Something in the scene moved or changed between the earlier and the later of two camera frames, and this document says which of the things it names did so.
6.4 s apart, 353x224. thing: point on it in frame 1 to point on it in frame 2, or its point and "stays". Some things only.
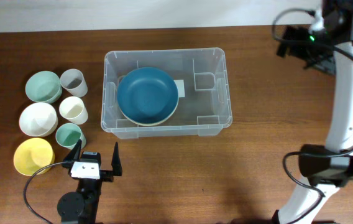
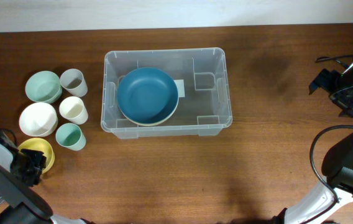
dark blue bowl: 148,96 stays
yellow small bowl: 32,154 stays
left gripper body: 87,185 to 28,165
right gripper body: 316,56 to 347,89
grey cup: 72,80 stays
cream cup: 73,109 stays
